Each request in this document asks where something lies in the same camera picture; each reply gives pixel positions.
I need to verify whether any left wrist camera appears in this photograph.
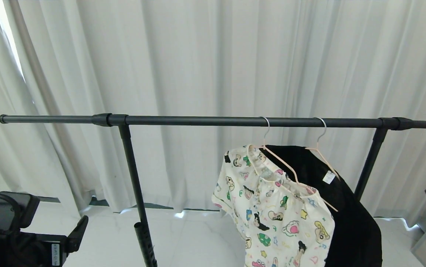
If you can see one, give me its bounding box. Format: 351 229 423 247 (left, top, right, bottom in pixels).
0 191 41 233

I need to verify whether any black garment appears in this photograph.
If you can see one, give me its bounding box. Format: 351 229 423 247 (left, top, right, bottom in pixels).
259 145 384 267

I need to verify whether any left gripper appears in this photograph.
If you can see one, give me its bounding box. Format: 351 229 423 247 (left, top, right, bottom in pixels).
0 215 89 267

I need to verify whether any cream printed garment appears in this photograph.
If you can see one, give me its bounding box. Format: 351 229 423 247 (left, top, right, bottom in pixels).
212 144 336 267

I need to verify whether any white curtain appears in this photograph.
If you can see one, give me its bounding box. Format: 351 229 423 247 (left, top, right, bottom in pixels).
0 0 426 232

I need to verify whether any black clothes rack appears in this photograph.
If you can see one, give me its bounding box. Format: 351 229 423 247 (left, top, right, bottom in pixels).
0 113 426 267

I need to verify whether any pink clothes hanger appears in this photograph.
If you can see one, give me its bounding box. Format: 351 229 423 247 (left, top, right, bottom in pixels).
246 116 339 213
305 117 342 182

